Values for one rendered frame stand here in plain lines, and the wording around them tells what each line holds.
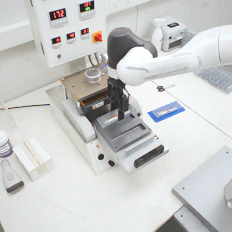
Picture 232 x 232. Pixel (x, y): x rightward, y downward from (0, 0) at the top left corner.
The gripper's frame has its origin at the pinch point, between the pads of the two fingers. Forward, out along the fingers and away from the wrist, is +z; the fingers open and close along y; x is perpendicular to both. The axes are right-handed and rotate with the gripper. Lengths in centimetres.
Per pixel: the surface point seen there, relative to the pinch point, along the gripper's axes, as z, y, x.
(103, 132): 7.2, 2.4, -8.7
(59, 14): -32.0, -33.7, -7.3
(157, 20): 3, -61, 76
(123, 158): 9.4, 17.4, -8.6
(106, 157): 24.8, 4.3, -8.6
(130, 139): 7.0, 12.6, -1.2
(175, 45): 24, -53, 90
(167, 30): 11, -57, 83
